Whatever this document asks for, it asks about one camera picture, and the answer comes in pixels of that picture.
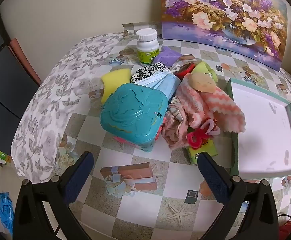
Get dark cabinet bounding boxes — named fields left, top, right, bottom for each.
left=0, top=17, right=43, bottom=153

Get grey floral cloth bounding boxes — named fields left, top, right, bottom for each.
left=10, top=32, right=126, bottom=183

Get red hair tie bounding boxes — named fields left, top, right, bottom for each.
left=187, top=129, right=206, bottom=148

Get dusty pink cloth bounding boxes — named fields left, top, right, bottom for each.
left=162, top=96, right=193, bottom=150

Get green tissue packet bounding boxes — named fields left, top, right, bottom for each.
left=187, top=137, right=219, bottom=165

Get checkered patterned tablecloth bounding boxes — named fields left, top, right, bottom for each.
left=53, top=22, right=291, bottom=240

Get yellow sponge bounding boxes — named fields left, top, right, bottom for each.
left=101, top=68, right=131, bottom=103

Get leopard print scrunchie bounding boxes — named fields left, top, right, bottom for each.
left=130, top=63, right=169, bottom=84

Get flower painting canvas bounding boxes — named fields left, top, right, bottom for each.
left=160, top=0, right=289, bottom=72

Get blue face mask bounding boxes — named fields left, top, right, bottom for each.
left=135, top=66, right=182, bottom=98

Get red plastic ring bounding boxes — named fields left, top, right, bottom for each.
left=173, top=64, right=196, bottom=78

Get peach round puff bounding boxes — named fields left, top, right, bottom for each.
left=190, top=73, right=217, bottom=93

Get purple paper packet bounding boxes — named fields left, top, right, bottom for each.
left=152, top=46, right=181, bottom=68

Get white pill bottle green label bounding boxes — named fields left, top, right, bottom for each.
left=135, top=29, right=160, bottom=65

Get pink striped fluffy sock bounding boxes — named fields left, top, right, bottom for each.
left=202, top=86, right=246, bottom=133
left=177, top=79, right=214, bottom=130

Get teal plastic box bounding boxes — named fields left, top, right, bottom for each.
left=100, top=83, right=169, bottom=153

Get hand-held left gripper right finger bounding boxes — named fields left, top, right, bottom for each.
left=197, top=152, right=279, bottom=240

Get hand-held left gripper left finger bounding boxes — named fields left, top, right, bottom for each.
left=12, top=151, right=94, bottom=240

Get blue disposable gloves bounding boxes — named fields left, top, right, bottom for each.
left=0, top=192, right=14, bottom=233

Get pink hair tie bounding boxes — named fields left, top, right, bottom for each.
left=201, top=119, right=221, bottom=137

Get white tray green rim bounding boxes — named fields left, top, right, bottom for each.
left=227, top=78, right=291, bottom=178

